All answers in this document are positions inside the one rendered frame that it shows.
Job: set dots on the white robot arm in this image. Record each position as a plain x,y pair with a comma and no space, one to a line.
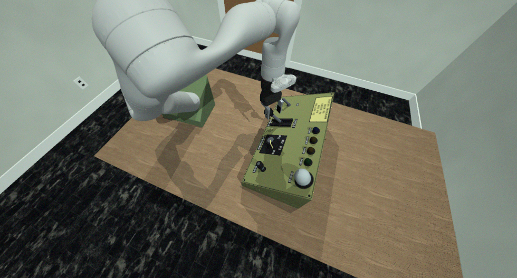
155,56

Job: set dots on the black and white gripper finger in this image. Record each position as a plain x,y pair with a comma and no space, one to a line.
279,106
267,111

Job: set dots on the olive green console housing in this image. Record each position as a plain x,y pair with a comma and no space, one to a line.
286,161

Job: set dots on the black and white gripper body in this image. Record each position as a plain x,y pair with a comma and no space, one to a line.
273,81

